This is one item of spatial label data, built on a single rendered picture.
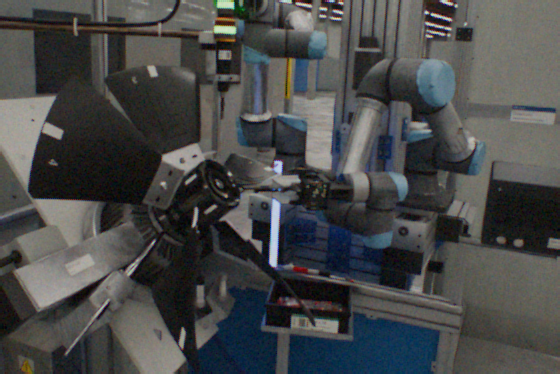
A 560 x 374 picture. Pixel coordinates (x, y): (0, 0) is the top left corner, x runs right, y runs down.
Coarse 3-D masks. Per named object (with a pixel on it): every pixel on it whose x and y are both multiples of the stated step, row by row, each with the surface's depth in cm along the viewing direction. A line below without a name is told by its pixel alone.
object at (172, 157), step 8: (168, 152) 109; (176, 152) 110; (184, 152) 110; (192, 152) 110; (200, 152) 110; (168, 160) 109; (176, 160) 109; (192, 160) 109; (200, 160) 109; (184, 168) 108
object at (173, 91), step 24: (120, 72) 114; (144, 72) 116; (168, 72) 119; (192, 72) 122; (120, 96) 112; (144, 96) 113; (168, 96) 115; (192, 96) 117; (144, 120) 111; (168, 120) 112; (192, 120) 113; (168, 144) 110; (192, 144) 111
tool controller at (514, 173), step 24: (504, 168) 124; (528, 168) 123; (552, 168) 122; (504, 192) 119; (528, 192) 117; (552, 192) 115; (504, 216) 122; (528, 216) 119; (552, 216) 117; (480, 240) 128; (504, 240) 122; (528, 240) 122; (552, 240) 120
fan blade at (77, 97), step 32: (64, 96) 84; (96, 96) 88; (64, 128) 84; (96, 128) 88; (128, 128) 92; (32, 160) 80; (64, 160) 84; (96, 160) 88; (128, 160) 92; (160, 160) 97; (32, 192) 80; (64, 192) 84; (96, 192) 89; (128, 192) 94
